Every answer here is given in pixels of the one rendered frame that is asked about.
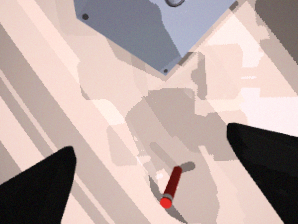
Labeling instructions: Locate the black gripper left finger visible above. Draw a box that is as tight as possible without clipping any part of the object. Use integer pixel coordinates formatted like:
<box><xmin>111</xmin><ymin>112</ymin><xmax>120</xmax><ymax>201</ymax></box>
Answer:
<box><xmin>0</xmin><ymin>145</ymin><xmax>77</xmax><ymax>224</ymax></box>

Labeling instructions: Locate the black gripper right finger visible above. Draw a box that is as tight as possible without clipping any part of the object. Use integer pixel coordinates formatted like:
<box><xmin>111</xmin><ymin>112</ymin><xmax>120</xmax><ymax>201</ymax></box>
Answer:
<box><xmin>227</xmin><ymin>122</ymin><xmax>298</xmax><ymax>224</ymax></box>

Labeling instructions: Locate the dark red cylinder with grey band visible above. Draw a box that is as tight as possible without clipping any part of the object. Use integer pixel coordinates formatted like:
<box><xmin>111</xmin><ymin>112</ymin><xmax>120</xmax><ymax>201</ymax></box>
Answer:
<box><xmin>160</xmin><ymin>166</ymin><xmax>182</xmax><ymax>209</ymax></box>

